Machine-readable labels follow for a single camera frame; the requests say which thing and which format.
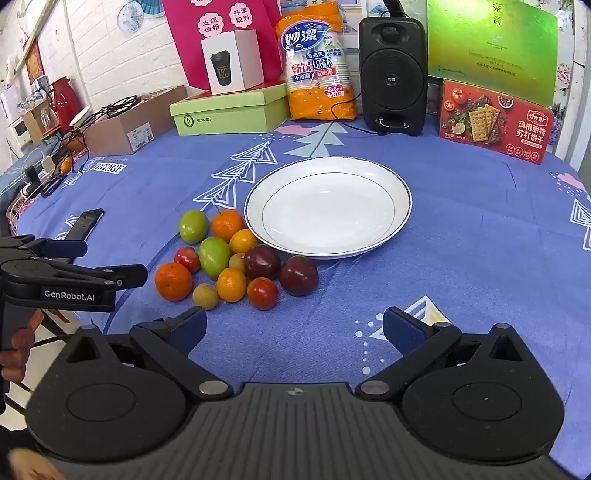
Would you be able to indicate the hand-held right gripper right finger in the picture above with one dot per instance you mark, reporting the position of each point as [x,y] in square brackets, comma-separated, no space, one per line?
[401,330]

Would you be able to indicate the black speaker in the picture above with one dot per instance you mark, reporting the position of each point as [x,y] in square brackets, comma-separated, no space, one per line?
[392,78]

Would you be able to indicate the black microphone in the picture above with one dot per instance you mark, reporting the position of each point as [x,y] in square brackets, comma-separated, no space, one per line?
[393,7]

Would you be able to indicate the blue printed tablecloth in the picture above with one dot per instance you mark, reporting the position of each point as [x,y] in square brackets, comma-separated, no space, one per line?
[461,230]

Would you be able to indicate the person's left hand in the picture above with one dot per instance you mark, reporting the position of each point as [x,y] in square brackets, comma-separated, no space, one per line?
[16,362]

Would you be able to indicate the white plate with blue rim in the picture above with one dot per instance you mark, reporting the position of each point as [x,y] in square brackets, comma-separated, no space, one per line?
[328,207]

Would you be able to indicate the shiny green gift box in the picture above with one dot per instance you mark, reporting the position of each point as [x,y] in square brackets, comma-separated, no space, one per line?
[489,41]

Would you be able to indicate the open brown cardboard box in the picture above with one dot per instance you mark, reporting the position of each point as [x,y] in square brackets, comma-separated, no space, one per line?
[120,134]

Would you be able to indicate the red cracker box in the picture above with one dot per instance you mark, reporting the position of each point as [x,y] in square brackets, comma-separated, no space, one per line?
[489,124]

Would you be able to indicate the dark red plum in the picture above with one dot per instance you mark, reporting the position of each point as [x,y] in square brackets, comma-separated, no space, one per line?
[298,275]
[262,261]

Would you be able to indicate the blue wall poster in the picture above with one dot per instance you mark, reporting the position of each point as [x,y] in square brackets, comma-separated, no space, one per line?
[364,14]

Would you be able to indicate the light green cardboard box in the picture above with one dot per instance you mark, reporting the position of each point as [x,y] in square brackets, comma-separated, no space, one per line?
[221,117]

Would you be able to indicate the small red fruit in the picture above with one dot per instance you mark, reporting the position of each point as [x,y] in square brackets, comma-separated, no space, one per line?
[187,259]
[262,293]

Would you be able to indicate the orange bag of paper cups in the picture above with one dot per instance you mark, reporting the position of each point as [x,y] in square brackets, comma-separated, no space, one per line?
[314,83]

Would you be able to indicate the white coffee cup box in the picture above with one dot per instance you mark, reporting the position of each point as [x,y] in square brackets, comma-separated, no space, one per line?
[233,60]

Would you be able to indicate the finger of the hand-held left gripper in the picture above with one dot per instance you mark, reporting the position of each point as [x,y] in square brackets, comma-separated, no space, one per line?
[64,249]
[129,275]

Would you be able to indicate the dark blue paper fan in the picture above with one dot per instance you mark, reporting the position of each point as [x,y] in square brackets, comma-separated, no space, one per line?
[152,7]

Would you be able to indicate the floral wall sheet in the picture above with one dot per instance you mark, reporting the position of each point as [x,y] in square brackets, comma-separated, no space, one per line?
[563,78]

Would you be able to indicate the red wall picture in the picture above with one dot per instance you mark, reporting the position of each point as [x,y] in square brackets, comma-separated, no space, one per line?
[33,67]

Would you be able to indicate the small yellow-brown fruit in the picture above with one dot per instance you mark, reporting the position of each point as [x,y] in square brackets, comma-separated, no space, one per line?
[237,263]
[205,296]

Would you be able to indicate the flat red box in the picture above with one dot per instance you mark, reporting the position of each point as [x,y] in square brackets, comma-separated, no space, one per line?
[272,85]

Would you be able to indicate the green plum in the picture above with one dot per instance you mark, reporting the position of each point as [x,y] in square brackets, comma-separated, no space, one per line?
[193,226]
[214,257]

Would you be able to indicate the orange mandarin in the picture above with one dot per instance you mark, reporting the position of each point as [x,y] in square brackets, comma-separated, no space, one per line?
[173,281]
[243,241]
[231,285]
[227,225]

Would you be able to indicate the small white appliance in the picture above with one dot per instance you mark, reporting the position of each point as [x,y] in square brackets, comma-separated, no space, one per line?
[18,131]

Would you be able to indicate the pink tote bag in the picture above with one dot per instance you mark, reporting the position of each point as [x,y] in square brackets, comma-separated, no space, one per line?
[184,37]

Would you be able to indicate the pale round paper fan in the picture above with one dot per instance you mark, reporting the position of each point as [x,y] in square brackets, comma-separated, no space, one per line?
[130,16]

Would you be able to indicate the red kettle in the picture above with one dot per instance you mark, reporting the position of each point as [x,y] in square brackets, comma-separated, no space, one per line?
[64,99]

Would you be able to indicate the black phone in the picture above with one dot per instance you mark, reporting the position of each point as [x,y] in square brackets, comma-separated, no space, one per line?
[85,221]

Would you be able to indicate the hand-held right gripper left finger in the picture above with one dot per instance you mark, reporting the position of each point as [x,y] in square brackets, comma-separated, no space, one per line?
[196,325]

